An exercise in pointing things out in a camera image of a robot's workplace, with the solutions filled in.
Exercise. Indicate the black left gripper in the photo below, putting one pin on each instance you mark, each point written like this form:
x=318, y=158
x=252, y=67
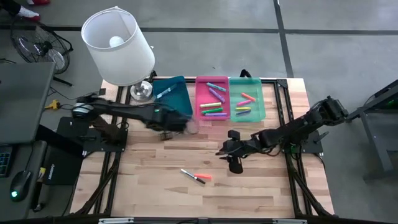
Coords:
x=177, y=123

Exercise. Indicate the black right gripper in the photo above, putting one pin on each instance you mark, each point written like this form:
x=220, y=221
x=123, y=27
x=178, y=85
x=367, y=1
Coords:
x=237, y=149

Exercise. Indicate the blue plastic bin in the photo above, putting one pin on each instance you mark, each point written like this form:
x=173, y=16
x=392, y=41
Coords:
x=174, y=96

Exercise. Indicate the orange Expo marker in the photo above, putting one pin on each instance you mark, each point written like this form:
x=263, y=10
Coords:
x=203, y=176

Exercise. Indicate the blue Expo marker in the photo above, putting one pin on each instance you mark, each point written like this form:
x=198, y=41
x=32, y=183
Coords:
x=166, y=91

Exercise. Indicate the black Expo marker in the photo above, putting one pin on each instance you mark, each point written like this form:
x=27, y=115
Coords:
x=192, y=176

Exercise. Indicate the green highlighter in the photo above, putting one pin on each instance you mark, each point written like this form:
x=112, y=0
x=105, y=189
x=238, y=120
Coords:
x=212, y=110

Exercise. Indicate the purple highlighter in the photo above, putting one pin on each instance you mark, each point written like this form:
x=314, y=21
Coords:
x=216, y=114
x=216, y=95

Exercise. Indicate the violet blue highlighter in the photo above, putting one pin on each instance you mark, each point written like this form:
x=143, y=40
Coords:
x=243, y=112

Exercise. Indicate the thin yellow highlighter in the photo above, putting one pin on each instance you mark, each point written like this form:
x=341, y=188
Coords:
x=243, y=108

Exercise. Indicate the teal highlighter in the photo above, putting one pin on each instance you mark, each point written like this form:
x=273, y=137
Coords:
x=216, y=87

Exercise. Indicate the pink highlighter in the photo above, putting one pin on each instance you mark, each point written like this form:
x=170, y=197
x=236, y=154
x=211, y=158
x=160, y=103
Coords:
x=244, y=102

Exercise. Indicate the orange highlighter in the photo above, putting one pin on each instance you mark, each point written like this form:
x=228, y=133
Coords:
x=248, y=97

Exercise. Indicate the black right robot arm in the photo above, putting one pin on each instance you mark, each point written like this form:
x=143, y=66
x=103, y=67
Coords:
x=298, y=127

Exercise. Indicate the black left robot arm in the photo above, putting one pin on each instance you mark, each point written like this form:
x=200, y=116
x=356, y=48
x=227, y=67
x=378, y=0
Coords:
x=124, y=112

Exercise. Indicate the pink plastic bin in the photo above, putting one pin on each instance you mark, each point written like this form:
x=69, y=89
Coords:
x=202, y=93

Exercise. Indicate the teal plastic bin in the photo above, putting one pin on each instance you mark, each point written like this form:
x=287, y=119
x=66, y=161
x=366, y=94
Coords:
x=248, y=85

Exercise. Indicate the white shade table lamp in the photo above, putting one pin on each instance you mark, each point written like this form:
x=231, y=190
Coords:
x=124, y=62

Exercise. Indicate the black computer tower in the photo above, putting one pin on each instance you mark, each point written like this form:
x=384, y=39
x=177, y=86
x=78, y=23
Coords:
x=62, y=169

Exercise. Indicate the yellow power plug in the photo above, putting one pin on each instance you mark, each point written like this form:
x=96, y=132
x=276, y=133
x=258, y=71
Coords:
x=54, y=104

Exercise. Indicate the dark grey computer monitor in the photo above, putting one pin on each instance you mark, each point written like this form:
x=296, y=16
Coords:
x=25, y=102

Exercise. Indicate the black floor fan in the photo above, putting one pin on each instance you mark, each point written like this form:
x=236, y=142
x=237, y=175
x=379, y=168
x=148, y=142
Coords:
x=40, y=46

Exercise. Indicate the grey metal stand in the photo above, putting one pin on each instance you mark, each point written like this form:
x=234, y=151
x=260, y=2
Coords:
x=379, y=140

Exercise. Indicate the grey desk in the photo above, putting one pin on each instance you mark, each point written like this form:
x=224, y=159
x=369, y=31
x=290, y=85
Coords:
x=18, y=155

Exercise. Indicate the black computer mouse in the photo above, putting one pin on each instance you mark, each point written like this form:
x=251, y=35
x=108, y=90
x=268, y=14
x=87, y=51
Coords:
x=20, y=186

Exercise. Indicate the black backlit keyboard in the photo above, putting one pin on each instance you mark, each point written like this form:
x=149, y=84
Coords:
x=5, y=161

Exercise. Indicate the person's shoe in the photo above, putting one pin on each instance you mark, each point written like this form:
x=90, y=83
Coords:
x=38, y=2
x=29, y=14

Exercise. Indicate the person's leg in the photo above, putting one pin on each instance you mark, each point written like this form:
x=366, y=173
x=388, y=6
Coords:
x=9, y=6

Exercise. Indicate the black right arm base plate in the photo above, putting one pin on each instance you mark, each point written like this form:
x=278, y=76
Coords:
x=314, y=146

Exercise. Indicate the black aluminium rig frame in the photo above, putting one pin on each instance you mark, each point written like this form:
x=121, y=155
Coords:
x=281, y=83

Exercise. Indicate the silver metal bracket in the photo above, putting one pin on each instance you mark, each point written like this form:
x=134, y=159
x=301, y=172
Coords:
x=289, y=221
x=115, y=220

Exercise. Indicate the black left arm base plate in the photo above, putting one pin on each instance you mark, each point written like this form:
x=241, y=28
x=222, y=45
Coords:
x=71, y=133

